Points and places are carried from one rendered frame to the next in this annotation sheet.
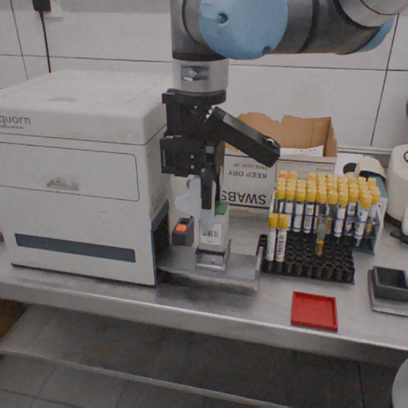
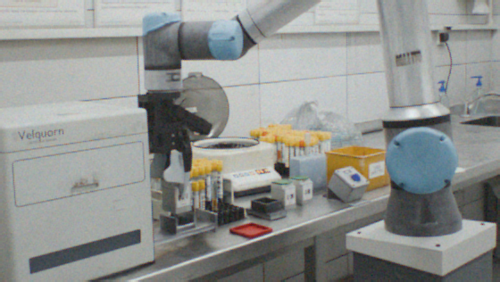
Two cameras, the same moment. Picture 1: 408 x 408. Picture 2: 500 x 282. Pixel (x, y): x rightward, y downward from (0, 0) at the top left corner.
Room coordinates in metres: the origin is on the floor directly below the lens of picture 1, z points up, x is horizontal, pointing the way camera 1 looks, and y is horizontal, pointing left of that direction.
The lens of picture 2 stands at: (-0.24, 0.92, 1.30)
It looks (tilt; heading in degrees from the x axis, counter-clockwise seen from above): 7 degrees down; 305
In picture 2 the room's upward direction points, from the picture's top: 2 degrees counter-clockwise
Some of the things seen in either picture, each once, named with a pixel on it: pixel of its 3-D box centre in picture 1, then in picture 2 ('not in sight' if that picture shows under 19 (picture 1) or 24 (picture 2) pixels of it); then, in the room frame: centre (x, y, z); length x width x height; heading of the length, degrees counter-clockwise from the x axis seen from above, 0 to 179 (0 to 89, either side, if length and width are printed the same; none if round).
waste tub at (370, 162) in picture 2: not in sight; (357, 168); (0.44, -0.68, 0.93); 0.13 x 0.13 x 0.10; 76
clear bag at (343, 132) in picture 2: not in sight; (337, 128); (0.76, -1.23, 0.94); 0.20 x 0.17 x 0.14; 52
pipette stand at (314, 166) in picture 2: not in sight; (308, 174); (0.53, -0.54, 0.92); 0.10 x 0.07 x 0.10; 72
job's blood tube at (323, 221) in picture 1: (320, 239); (214, 197); (0.60, -0.21, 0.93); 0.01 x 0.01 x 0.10; 77
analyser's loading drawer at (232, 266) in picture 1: (200, 256); (169, 227); (0.56, 0.01, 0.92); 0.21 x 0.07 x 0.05; 77
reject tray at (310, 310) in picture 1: (314, 310); (251, 229); (0.48, -0.17, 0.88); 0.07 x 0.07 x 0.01; 77
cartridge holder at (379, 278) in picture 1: (389, 286); (265, 207); (0.52, -0.30, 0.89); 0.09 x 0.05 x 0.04; 165
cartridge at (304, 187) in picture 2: not in sight; (300, 189); (0.50, -0.44, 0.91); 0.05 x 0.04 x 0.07; 167
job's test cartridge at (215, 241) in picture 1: (213, 225); (176, 194); (0.55, -0.02, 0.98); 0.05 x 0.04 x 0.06; 167
